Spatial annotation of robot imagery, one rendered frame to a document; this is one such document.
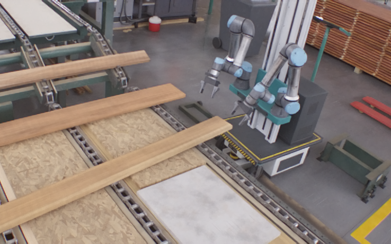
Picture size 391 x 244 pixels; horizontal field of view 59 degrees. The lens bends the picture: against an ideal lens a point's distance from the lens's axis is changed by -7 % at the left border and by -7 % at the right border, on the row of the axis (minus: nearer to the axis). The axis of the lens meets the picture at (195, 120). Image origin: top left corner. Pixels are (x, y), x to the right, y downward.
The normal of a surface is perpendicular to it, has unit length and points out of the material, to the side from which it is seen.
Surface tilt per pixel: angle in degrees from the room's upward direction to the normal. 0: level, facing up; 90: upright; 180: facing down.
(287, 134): 90
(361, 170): 90
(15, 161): 0
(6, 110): 90
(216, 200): 0
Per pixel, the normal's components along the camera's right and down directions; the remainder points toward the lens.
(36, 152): 0.14, -0.84
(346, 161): -0.77, 0.23
